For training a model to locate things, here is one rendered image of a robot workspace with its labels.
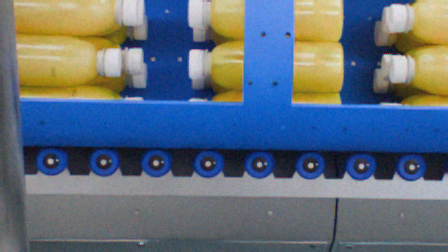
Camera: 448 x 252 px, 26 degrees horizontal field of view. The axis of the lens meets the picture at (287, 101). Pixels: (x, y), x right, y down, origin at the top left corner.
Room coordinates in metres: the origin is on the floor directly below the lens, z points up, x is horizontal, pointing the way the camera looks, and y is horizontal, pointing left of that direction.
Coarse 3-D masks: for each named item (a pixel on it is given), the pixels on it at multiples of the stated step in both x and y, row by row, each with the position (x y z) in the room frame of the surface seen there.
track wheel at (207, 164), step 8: (200, 152) 0.94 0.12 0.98; (208, 152) 0.94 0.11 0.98; (216, 152) 0.94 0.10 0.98; (200, 160) 0.93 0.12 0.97; (208, 160) 0.93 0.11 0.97; (216, 160) 0.93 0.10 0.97; (200, 168) 0.92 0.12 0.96; (208, 168) 0.93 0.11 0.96; (216, 168) 0.93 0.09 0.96; (200, 176) 0.92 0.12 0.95; (208, 176) 0.92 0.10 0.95
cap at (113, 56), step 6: (108, 54) 0.97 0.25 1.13; (114, 54) 0.97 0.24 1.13; (120, 54) 0.98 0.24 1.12; (108, 60) 0.96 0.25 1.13; (114, 60) 0.96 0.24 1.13; (120, 60) 0.98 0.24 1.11; (108, 66) 0.95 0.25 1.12; (114, 66) 0.95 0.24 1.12; (120, 66) 0.98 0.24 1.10; (108, 72) 0.95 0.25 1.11; (114, 72) 0.95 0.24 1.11
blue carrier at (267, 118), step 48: (144, 0) 1.16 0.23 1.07; (288, 0) 1.00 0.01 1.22; (384, 0) 1.20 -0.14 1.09; (144, 48) 1.13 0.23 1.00; (192, 48) 1.14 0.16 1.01; (288, 48) 0.94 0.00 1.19; (384, 48) 1.17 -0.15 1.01; (144, 96) 1.06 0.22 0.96; (192, 96) 1.07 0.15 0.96; (288, 96) 0.91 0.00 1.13; (384, 96) 1.11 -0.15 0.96; (48, 144) 0.90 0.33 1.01; (96, 144) 0.90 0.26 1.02; (144, 144) 0.91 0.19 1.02; (192, 144) 0.91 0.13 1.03; (240, 144) 0.91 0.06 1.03; (288, 144) 0.92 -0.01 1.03; (336, 144) 0.92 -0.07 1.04; (384, 144) 0.93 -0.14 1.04; (432, 144) 0.93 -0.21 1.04
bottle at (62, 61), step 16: (16, 48) 0.95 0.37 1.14; (32, 48) 0.95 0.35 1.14; (48, 48) 0.95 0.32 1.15; (64, 48) 0.95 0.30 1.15; (80, 48) 0.96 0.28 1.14; (96, 48) 0.98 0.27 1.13; (32, 64) 0.93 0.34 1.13; (48, 64) 0.93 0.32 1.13; (64, 64) 0.94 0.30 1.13; (80, 64) 0.94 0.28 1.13; (96, 64) 0.96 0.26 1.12; (32, 80) 0.93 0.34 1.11; (48, 80) 0.93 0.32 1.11; (64, 80) 0.93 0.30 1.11; (80, 80) 0.94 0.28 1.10
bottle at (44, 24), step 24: (24, 0) 0.99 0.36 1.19; (48, 0) 1.00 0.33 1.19; (72, 0) 1.00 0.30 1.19; (96, 0) 1.01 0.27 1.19; (120, 0) 1.02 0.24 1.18; (24, 24) 0.98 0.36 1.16; (48, 24) 0.98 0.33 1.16; (72, 24) 0.98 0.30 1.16; (96, 24) 0.99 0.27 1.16; (120, 24) 1.00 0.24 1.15
